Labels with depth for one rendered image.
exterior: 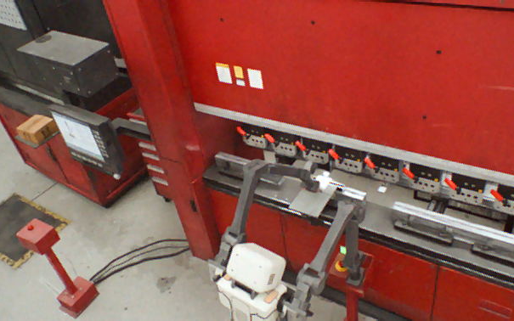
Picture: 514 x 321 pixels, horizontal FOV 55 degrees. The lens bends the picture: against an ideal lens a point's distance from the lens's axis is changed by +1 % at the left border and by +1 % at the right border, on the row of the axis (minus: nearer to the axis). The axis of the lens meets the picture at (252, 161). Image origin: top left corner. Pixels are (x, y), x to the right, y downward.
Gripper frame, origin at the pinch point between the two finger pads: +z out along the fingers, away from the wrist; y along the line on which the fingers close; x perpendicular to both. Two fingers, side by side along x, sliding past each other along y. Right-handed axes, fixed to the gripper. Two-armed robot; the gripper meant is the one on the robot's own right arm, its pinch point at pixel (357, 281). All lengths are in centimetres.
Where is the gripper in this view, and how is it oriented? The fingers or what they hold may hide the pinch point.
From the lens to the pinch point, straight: 278.7
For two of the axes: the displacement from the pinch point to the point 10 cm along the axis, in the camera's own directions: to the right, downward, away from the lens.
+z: 2.9, 5.6, 7.8
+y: 4.3, -8.0, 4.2
